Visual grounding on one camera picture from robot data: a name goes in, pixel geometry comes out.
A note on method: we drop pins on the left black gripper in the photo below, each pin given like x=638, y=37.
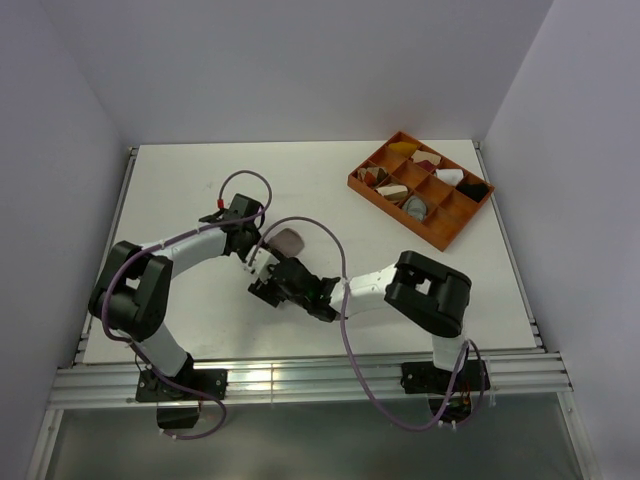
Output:
x=255, y=230

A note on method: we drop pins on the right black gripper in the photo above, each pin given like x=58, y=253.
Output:
x=267, y=291

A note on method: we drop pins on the beige sock with red stripes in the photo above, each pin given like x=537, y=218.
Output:
x=287, y=242

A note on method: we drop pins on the grey sock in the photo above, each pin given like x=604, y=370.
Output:
x=416, y=208

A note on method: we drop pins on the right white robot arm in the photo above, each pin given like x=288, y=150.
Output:
x=430, y=294

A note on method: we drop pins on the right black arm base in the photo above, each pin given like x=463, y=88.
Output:
x=425, y=378

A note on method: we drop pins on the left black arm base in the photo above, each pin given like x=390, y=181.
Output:
x=180, y=402

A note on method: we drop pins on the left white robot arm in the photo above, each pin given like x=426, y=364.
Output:
x=131, y=294

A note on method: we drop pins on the brown patterned rolled sock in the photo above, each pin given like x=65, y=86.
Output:
x=371, y=176

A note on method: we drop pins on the beige brown rolled sock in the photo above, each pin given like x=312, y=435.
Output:
x=392, y=192

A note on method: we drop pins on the orange compartment tray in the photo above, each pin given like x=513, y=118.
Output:
x=449, y=210

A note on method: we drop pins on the yellow rolled sock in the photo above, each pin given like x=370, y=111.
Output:
x=406, y=149

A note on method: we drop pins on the red beige rolled sock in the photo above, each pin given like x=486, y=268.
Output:
x=427, y=160

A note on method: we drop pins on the white rolled sock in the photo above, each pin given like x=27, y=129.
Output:
x=451, y=177

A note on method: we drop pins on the black rolled sock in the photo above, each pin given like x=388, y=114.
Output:
x=476, y=192

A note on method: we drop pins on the aluminium frame rail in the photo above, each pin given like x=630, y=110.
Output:
x=311, y=379

